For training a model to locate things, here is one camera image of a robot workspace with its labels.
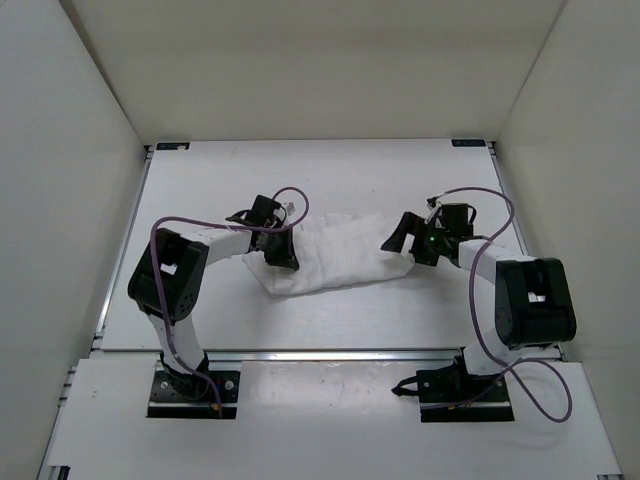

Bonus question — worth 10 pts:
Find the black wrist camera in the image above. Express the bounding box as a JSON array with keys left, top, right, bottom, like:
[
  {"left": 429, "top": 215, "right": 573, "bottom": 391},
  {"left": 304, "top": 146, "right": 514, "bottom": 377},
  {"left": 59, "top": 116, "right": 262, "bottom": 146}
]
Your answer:
[
  {"left": 427, "top": 197, "right": 477, "bottom": 237},
  {"left": 226, "top": 195, "right": 284, "bottom": 229}
]

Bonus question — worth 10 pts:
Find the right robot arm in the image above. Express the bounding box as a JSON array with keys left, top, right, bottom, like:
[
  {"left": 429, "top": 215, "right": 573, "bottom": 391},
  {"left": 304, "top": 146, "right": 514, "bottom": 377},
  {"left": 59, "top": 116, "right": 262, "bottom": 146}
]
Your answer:
[{"left": 381, "top": 203, "right": 577, "bottom": 401}]

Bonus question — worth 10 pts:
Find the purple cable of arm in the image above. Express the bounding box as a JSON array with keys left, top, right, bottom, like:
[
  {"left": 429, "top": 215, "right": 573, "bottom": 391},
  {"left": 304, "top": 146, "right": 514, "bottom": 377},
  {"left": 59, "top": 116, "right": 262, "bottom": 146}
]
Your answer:
[
  {"left": 419, "top": 186, "right": 575, "bottom": 425},
  {"left": 149, "top": 186, "right": 312, "bottom": 412}
]

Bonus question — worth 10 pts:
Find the right table corner label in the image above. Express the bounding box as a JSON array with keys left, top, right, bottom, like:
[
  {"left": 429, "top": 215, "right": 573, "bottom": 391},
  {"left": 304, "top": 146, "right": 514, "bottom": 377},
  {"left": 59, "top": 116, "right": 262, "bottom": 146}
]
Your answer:
[{"left": 451, "top": 139, "right": 486, "bottom": 148}]

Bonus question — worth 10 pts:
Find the table corner label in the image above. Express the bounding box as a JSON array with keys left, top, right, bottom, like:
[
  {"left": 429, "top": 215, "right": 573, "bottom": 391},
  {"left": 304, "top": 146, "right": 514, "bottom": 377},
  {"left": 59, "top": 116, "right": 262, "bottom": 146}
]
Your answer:
[
  {"left": 451, "top": 139, "right": 486, "bottom": 148},
  {"left": 155, "top": 142, "right": 190, "bottom": 151}
]

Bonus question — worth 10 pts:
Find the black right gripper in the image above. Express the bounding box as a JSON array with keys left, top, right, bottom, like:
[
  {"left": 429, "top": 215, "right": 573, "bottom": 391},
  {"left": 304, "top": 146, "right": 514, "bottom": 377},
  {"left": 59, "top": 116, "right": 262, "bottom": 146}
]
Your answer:
[{"left": 381, "top": 213, "right": 448, "bottom": 267}]

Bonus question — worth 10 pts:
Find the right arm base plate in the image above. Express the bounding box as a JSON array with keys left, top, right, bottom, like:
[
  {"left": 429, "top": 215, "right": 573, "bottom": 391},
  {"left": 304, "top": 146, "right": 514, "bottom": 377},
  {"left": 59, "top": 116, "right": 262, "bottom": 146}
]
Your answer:
[{"left": 391, "top": 361, "right": 515, "bottom": 423}]

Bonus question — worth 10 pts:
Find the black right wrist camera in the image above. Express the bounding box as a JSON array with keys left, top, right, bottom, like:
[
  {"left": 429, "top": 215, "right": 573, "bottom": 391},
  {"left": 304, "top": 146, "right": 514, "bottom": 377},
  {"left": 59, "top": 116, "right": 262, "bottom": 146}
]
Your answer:
[{"left": 427, "top": 197, "right": 477, "bottom": 237}]

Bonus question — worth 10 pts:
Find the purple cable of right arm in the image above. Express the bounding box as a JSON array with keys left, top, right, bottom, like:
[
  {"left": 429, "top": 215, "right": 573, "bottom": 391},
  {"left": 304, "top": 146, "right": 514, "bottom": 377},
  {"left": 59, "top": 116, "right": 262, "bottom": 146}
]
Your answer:
[{"left": 419, "top": 186, "right": 575, "bottom": 425}]

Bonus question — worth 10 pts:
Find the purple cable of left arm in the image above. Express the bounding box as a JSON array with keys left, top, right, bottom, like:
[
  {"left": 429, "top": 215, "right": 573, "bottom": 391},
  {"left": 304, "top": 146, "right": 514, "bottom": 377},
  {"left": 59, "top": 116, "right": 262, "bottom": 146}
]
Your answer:
[{"left": 149, "top": 186, "right": 312, "bottom": 412}]

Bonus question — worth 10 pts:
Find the white pleated skirt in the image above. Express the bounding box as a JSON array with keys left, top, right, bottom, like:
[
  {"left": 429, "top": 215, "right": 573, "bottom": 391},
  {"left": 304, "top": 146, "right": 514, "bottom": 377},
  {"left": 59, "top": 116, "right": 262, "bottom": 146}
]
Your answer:
[{"left": 243, "top": 213, "right": 414, "bottom": 296}]

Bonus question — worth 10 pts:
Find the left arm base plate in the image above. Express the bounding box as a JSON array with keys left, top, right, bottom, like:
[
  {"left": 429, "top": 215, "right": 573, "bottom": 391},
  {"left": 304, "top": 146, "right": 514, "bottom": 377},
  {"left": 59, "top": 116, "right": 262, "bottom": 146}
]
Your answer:
[{"left": 147, "top": 361, "right": 241, "bottom": 420}]

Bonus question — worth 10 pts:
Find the left table corner label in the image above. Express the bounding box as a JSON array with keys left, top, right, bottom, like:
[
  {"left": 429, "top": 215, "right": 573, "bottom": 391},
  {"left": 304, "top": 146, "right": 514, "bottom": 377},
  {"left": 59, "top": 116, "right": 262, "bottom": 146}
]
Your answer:
[{"left": 155, "top": 142, "right": 190, "bottom": 151}]

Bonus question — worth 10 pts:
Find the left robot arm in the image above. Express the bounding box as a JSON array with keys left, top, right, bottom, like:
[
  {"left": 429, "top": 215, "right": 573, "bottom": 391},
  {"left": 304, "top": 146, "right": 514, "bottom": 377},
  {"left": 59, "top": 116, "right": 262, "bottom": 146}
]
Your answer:
[{"left": 127, "top": 217, "right": 299, "bottom": 405}]

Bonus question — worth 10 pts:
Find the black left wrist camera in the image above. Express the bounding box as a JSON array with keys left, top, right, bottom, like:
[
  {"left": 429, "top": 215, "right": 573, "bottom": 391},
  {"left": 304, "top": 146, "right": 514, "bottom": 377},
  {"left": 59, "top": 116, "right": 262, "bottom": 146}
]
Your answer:
[{"left": 226, "top": 195, "right": 284, "bottom": 229}]

